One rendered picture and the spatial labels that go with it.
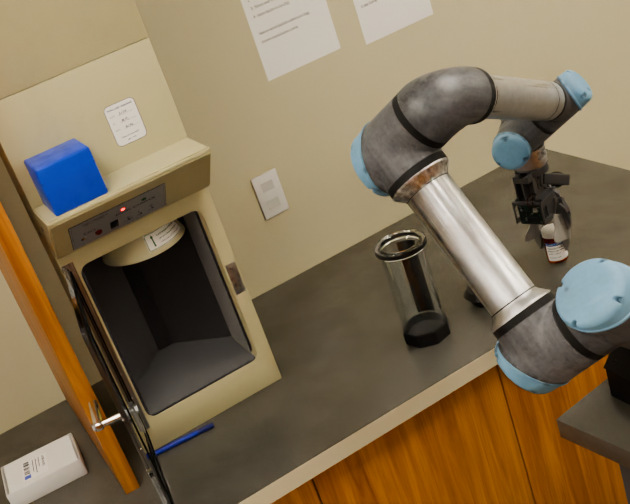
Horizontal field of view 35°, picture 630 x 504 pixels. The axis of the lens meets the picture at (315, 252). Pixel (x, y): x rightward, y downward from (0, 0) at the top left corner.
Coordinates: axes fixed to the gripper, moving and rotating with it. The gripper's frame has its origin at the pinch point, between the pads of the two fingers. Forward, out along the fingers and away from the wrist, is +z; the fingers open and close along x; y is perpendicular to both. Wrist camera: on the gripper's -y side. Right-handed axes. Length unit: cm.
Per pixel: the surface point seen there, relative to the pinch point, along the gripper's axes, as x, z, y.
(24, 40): -46, -81, 74
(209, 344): -55, -3, 57
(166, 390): -53, -3, 73
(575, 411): 27, 4, 48
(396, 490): -11, 24, 59
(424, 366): -8.3, 4.2, 43.3
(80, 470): -61, 3, 94
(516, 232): -16.1, 4.1, -10.1
